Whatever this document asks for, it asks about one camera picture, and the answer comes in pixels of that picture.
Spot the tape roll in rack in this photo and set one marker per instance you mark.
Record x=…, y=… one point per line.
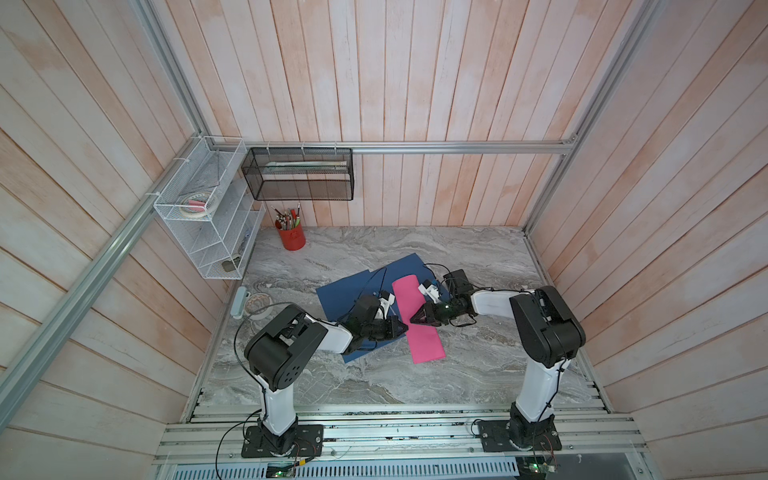
x=198, y=205

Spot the tape roll on table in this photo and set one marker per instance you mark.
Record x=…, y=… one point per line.
x=258, y=306

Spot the blue paper sheet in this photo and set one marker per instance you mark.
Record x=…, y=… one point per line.
x=412, y=264
x=338, y=298

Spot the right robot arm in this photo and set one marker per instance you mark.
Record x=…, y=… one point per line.
x=549, y=332

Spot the right blue paper sheet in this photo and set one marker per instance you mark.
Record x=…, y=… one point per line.
x=412, y=264

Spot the aluminium frame rail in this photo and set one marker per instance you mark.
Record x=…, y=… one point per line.
x=363, y=432

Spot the red pen cup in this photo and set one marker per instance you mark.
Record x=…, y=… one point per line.
x=289, y=227

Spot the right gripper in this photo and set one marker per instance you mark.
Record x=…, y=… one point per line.
x=428, y=309

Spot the left blue paper sheet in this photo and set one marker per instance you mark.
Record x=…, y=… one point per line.
x=338, y=298

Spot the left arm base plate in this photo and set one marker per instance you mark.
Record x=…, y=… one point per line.
x=303, y=441

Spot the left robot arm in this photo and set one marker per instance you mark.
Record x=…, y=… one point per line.
x=280, y=351

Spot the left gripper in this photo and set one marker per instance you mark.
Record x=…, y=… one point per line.
x=392, y=334

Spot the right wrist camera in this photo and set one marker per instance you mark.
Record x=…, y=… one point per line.
x=431, y=291

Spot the pink rectangular paper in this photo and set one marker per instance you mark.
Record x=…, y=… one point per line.
x=424, y=342

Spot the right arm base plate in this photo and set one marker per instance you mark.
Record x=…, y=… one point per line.
x=511, y=435

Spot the black mesh wall basket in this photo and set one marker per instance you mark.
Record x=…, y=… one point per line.
x=299, y=173

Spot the white wire shelf rack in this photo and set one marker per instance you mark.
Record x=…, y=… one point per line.
x=219, y=246

